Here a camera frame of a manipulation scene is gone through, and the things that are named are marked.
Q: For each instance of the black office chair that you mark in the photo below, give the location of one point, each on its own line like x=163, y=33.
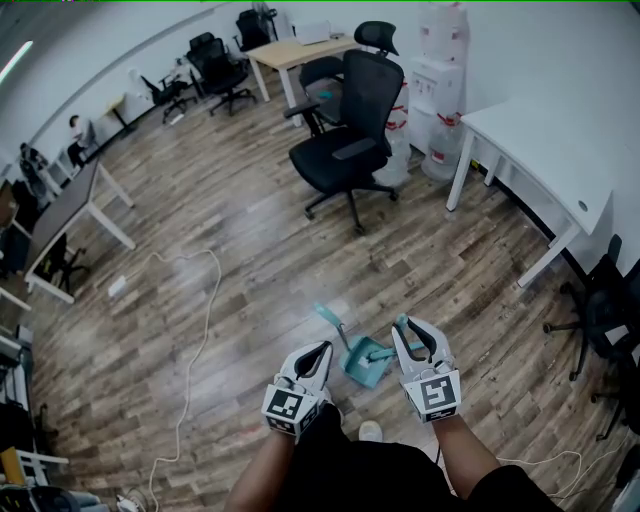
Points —
x=252, y=30
x=62, y=262
x=605, y=305
x=320, y=70
x=167, y=95
x=625, y=400
x=217, y=67

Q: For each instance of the person's white shoe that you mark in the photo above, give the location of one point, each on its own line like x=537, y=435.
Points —
x=327, y=396
x=370, y=431

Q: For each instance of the person's left white shoe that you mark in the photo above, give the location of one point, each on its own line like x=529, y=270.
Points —
x=327, y=396

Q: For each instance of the person's right white shoe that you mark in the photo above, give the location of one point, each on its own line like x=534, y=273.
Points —
x=370, y=431

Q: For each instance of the dark table with white legs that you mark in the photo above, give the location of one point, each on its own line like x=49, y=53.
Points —
x=67, y=205

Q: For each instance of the teal broom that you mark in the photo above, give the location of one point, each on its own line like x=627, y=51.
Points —
x=385, y=353

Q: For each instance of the white desk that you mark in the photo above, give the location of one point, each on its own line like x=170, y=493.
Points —
x=540, y=145

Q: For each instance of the large clear water bottle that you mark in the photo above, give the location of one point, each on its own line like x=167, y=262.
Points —
x=399, y=107
x=442, y=32
x=392, y=162
x=441, y=150

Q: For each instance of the white water dispenser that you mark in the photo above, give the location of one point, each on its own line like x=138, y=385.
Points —
x=435, y=95

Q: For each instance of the black standing fan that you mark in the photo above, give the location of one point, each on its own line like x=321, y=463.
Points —
x=265, y=17

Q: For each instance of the white box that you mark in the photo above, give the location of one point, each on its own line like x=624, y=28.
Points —
x=312, y=33

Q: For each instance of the long ceiling light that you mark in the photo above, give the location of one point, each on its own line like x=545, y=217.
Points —
x=15, y=62

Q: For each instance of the teal dustpan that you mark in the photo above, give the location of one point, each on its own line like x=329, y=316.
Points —
x=367, y=372

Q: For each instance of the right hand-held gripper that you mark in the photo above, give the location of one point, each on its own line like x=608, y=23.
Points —
x=432, y=395

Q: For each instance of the black mesh chair with headrest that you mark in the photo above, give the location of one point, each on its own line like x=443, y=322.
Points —
x=370, y=95

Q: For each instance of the person's right forearm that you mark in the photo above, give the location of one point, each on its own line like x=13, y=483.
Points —
x=465, y=455

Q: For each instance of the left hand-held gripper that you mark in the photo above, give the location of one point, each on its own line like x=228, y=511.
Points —
x=287, y=407

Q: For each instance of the person's left forearm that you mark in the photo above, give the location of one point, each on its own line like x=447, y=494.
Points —
x=265, y=470

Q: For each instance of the small teal object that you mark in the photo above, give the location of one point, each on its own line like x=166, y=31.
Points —
x=327, y=94

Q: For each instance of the light wooden desk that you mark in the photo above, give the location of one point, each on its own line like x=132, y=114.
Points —
x=295, y=52

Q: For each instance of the small yellow table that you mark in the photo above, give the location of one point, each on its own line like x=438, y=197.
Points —
x=120, y=102

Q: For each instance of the white power strip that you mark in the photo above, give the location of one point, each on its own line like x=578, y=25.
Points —
x=177, y=119
x=117, y=286

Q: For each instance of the person's black clothing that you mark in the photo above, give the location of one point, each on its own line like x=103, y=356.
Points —
x=380, y=480

